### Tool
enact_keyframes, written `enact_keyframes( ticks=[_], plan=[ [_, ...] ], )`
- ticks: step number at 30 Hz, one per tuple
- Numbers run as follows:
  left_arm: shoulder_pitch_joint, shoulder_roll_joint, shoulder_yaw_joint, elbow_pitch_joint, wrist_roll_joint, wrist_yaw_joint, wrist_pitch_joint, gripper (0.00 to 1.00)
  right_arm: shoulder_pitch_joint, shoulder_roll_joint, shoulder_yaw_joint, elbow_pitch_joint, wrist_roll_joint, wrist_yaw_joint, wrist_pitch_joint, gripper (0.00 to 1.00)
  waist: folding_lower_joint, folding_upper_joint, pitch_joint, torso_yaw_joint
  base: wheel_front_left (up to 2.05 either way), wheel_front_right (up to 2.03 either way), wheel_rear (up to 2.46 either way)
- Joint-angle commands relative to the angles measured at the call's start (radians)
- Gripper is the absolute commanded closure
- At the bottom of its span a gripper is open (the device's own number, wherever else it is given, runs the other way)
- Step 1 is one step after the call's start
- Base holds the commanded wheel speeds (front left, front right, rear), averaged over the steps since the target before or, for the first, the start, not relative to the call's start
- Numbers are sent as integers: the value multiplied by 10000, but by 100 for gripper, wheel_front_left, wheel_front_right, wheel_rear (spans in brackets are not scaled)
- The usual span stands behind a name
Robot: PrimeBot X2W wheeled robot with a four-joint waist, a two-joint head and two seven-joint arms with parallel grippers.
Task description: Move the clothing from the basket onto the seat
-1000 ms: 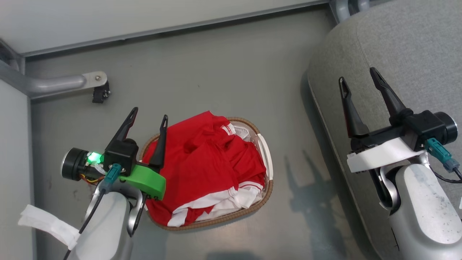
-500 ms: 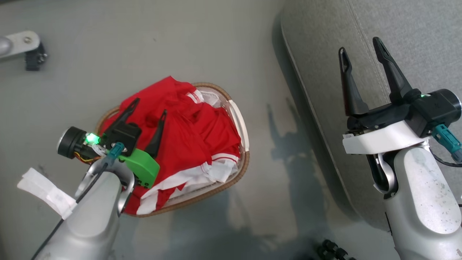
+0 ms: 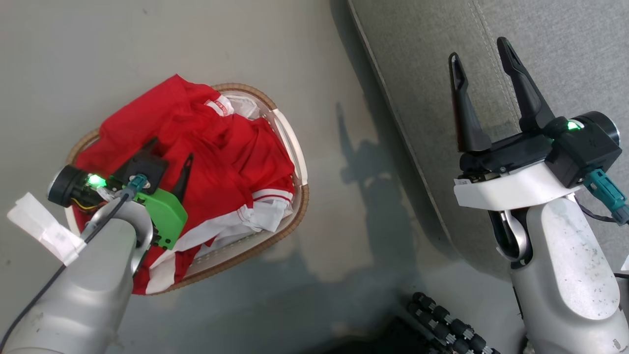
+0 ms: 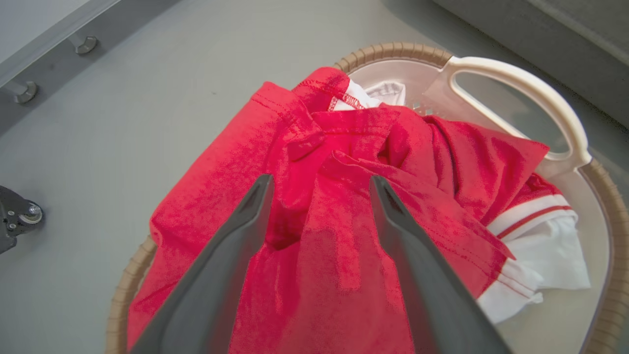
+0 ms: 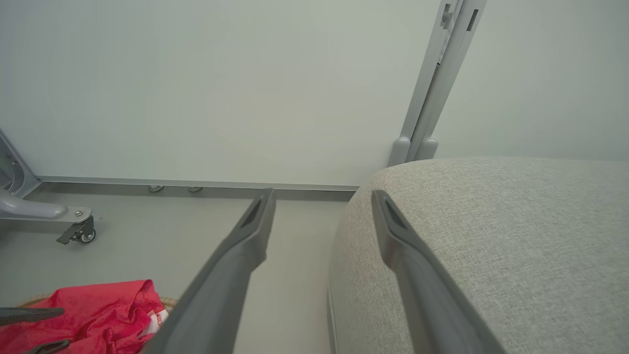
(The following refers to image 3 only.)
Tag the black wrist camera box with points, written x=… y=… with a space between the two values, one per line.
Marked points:
x=585 y=155
x=142 y=166

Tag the white basket liner cloth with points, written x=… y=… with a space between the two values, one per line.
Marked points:
x=245 y=106

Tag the black left wrist cylinder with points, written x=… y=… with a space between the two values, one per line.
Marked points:
x=66 y=186

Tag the black roller wheel of base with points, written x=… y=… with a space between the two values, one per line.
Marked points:
x=449 y=327

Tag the red and white garment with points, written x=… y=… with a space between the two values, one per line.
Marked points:
x=231 y=162

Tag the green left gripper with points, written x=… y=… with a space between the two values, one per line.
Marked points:
x=164 y=216

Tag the grey fabric sofa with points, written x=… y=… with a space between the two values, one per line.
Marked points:
x=432 y=73

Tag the black right wrist cylinder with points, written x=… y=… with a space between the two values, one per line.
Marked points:
x=597 y=120

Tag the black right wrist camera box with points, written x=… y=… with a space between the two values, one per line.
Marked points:
x=585 y=155

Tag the white basket with brown rim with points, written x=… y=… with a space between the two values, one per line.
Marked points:
x=298 y=206

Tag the black wrist cylinder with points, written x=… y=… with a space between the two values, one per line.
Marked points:
x=597 y=120
x=66 y=186

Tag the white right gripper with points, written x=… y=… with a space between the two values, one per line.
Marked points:
x=511 y=184

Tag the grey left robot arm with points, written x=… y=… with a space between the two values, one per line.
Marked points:
x=83 y=295

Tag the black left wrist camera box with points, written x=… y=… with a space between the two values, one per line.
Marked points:
x=142 y=166

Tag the white tape label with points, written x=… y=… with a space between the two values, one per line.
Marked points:
x=44 y=228

